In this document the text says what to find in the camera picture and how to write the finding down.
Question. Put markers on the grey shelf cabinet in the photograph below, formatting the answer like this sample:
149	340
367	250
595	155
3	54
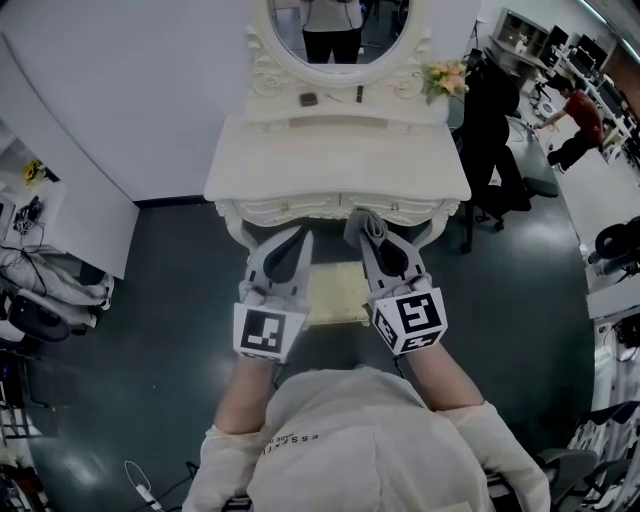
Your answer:
522	32

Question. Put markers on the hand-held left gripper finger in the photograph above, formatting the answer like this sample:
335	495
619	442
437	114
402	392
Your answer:
257	260
304	270

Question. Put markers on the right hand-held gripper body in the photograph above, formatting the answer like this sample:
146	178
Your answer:
417	317

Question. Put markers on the white partition panel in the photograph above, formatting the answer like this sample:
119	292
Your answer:
65	150

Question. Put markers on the small dark bottle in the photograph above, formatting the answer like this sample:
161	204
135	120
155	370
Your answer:
360	94

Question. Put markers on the small yellow flower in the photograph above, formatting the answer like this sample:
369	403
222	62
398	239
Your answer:
33	171

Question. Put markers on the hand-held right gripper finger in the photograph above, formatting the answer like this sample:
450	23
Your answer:
411	260
371	265

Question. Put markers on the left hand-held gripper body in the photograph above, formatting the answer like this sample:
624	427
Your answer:
262	330

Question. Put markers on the person's left forearm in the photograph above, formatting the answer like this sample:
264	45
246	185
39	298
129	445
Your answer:
245	395

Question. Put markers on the yellow flower bouquet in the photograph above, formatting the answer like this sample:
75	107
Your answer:
446	77

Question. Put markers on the grey office chair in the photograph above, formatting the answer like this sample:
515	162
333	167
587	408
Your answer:
575	470

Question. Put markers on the small black box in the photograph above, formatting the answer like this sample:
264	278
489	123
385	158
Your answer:
307	99

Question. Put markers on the grey cloth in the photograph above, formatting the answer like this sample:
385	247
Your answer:
370	224

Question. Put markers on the black round stool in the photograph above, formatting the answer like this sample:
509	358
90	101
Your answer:
37	317

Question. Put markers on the patterned white fabric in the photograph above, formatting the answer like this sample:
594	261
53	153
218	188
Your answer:
607	440

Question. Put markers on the cream cushioned seat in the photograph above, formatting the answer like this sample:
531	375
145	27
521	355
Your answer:
336	292

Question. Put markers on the thin pen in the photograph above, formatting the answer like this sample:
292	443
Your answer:
334	98

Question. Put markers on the person's right forearm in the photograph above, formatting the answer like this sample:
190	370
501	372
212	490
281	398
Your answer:
440	380

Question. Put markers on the oval vanity mirror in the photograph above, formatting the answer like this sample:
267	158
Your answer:
280	50

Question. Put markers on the person's cream sweatshirt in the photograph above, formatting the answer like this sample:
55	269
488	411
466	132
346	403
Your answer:
360	450

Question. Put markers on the white ornate vanity table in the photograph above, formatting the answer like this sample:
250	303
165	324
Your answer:
335	160

